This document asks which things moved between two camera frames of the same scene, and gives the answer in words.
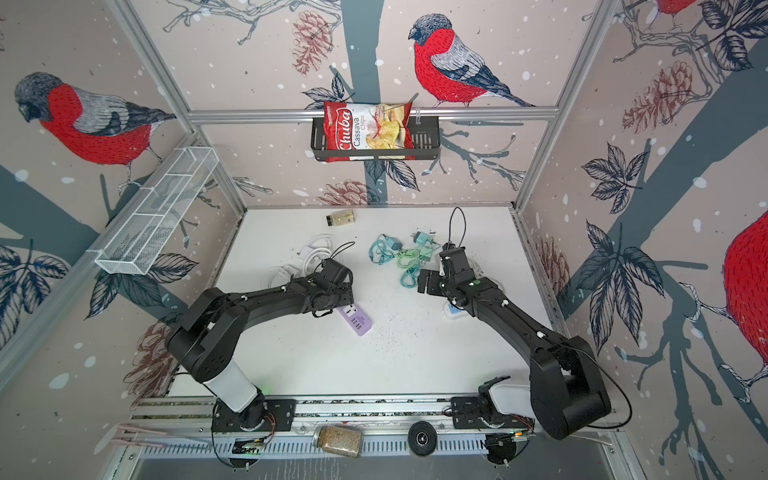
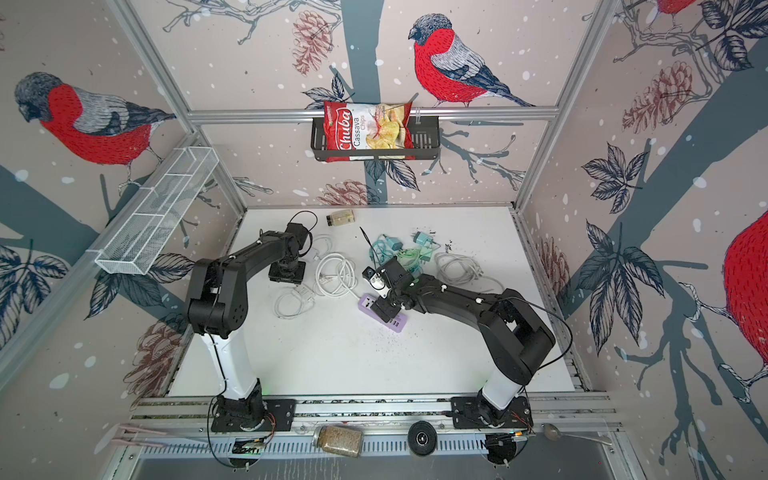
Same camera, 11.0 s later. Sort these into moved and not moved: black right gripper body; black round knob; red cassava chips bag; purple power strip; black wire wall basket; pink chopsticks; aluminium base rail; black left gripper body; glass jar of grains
Moved: purple power strip; black left gripper body; black right gripper body
Not moved: pink chopsticks; black round knob; black wire wall basket; aluminium base rail; glass jar of grains; red cassava chips bag
